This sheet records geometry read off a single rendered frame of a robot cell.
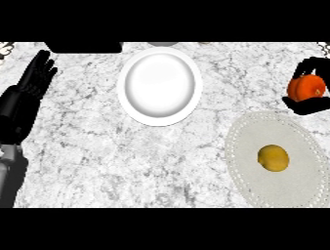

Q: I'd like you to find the orange squash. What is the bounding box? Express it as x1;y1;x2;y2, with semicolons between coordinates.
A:
287;73;328;103

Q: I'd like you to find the pale grey oval placemat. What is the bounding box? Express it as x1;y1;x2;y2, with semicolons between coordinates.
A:
223;110;330;209

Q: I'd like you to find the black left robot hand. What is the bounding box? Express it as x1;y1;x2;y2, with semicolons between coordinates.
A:
0;49;58;146

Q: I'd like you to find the grey round object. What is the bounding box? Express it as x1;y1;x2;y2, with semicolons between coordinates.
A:
145;41;180;48

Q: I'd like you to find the black appliance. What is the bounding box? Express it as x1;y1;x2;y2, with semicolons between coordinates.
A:
42;41;123;55

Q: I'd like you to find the yellow lemon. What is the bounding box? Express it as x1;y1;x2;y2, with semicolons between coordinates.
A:
256;144;291;173

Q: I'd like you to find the white oval plate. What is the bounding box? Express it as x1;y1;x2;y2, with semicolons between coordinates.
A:
116;46;204;127

